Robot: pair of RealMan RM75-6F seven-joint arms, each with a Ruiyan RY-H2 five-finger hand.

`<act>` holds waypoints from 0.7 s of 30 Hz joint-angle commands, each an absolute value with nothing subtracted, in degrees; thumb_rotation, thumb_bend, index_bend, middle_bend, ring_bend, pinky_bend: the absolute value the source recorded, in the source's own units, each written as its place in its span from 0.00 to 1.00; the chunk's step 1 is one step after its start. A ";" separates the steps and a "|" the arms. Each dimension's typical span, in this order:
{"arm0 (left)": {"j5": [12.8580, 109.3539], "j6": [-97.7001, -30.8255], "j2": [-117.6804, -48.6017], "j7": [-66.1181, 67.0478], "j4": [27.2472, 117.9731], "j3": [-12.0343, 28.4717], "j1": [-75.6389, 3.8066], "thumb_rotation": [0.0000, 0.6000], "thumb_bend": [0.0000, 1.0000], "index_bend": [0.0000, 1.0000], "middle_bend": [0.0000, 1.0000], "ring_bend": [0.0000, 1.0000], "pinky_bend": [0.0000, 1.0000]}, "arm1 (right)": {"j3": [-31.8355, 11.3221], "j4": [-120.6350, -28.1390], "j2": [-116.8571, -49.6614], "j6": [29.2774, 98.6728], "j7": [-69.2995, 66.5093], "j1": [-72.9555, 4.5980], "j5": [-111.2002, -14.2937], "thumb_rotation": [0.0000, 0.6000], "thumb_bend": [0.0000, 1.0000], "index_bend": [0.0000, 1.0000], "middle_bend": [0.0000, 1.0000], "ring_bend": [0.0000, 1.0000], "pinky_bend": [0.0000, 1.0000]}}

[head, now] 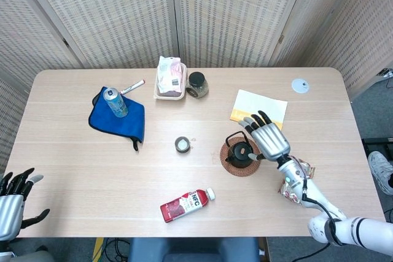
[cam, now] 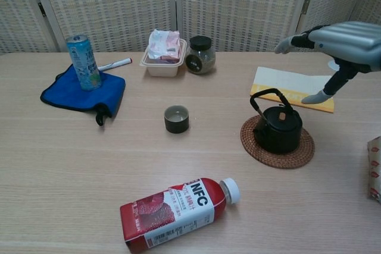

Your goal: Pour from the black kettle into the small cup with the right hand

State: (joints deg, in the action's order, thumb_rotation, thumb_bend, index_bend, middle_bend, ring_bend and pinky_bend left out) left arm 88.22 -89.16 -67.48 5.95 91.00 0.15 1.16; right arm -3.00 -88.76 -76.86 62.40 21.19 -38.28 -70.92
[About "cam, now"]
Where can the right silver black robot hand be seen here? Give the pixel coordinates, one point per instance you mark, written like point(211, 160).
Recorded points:
point(351, 43)

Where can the black teapot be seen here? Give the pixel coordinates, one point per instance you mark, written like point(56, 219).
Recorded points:
point(279, 138)

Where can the small dark tea cup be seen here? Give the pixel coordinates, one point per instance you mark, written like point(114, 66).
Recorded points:
point(176, 124)

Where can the brass screen hinge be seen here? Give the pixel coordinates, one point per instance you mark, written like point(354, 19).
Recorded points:
point(305, 6)
point(41, 9)

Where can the white yellow Lexicon book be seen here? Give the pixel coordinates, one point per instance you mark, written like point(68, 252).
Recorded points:
point(274, 80)

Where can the round woven rattan coaster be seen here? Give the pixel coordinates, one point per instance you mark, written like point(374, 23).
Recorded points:
point(307, 153)

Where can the gold red-patterned snack bag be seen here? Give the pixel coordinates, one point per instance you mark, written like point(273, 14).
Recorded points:
point(375, 170)

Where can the glass jar black lid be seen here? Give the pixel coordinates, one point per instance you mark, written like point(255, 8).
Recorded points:
point(201, 57)

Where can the pink white snack packet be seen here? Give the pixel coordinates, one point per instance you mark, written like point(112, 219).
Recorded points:
point(162, 44)

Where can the beige plastic food tray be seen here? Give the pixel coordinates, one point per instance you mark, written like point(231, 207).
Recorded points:
point(160, 71)

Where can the woven folding screen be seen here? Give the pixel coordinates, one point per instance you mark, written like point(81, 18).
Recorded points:
point(119, 7)

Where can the white marker pen red cap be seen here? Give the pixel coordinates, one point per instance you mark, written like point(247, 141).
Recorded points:
point(116, 63)

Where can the red NFC juice bottle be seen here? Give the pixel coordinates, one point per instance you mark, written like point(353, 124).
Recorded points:
point(172, 218)

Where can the light blue drink can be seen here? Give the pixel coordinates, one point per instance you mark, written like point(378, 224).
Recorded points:
point(84, 63)

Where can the blue microfibre cloth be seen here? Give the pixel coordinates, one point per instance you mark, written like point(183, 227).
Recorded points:
point(68, 93)

